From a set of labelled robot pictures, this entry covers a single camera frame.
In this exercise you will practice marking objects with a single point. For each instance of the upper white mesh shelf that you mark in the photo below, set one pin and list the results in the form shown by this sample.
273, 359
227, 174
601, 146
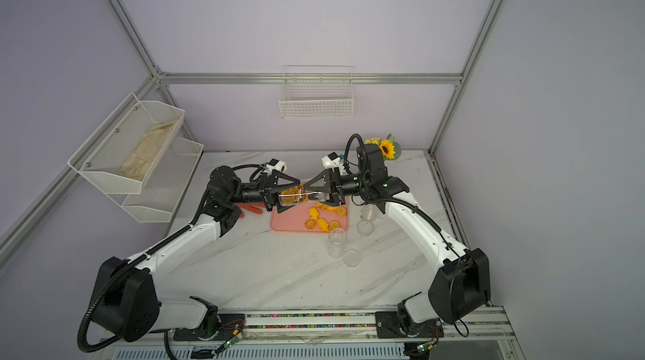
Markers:
98, 160

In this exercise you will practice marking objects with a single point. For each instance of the white mesh shelf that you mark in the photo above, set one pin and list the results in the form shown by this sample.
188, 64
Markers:
98, 160
163, 193

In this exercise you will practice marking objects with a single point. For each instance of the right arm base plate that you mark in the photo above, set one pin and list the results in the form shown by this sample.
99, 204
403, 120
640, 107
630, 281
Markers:
389, 324

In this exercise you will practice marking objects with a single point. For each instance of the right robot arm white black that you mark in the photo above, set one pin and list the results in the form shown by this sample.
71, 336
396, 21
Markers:
461, 283

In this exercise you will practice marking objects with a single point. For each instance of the aluminium mounting rail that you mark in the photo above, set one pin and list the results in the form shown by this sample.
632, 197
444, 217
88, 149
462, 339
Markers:
357, 325

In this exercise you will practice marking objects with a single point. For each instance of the red rubber glove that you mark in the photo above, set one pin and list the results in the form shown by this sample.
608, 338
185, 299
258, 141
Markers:
251, 208

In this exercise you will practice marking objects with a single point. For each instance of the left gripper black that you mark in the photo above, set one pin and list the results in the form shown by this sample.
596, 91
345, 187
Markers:
268, 189

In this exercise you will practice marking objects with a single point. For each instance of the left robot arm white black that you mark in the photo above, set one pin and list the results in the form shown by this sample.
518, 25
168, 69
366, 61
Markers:
125, 304

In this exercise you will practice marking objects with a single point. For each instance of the beige cloth in shelf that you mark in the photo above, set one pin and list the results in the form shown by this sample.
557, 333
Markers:
140, 161

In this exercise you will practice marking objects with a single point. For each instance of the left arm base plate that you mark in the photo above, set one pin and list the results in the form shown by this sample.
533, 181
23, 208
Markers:
218, 328

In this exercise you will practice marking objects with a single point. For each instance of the yellow sunflower bouquet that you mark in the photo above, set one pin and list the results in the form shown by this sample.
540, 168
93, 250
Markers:
390, 148

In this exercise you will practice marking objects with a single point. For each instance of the white wire wall basket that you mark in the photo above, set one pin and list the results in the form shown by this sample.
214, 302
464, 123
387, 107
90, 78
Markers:
317, 92

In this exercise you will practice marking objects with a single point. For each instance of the pink plastic tray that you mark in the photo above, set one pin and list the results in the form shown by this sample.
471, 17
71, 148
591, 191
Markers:
290, 220

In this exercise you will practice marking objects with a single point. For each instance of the lower white mesh shelf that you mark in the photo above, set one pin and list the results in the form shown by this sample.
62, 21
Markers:
163, 193

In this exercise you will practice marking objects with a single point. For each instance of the clear jar with pretzels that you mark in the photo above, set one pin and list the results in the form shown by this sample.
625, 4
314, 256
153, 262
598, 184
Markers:
299, 192

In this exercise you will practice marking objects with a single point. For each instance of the orange cookie pile on tray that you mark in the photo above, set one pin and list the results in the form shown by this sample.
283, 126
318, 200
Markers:
320, 217

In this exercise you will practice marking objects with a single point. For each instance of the clear jar front cookies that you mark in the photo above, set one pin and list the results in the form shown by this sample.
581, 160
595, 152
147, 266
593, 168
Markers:
336, 244

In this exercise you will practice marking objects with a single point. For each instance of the clear jar with cookies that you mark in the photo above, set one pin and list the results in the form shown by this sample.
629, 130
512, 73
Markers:
367, 217

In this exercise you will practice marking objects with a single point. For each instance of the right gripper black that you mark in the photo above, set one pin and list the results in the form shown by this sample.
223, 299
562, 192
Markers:
342, 186

